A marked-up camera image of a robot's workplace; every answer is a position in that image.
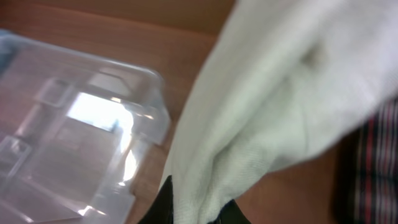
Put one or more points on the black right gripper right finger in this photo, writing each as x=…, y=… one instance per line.
x=231, y=214

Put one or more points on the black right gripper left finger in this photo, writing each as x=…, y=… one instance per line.
x=161, y=211

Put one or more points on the plaid flannel shirt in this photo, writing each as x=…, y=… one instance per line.
x=366, y=180

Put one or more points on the cream cloth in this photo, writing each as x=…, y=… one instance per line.
x=285, y=80

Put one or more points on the clear plastic storage bin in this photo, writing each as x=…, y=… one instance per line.
x=75, y=129

